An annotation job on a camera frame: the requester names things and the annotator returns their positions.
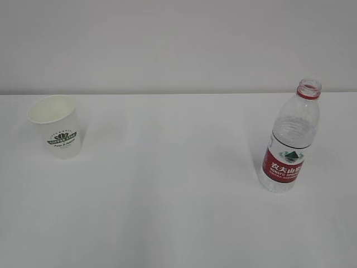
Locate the white paper cup green logo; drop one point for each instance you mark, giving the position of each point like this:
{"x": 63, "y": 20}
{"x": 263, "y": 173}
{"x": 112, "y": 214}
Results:
{"x": 57, "y": 123}

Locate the clear Nongfu Spring water bottle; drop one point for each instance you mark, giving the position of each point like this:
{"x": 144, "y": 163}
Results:
{"x": 292, "y": 135}

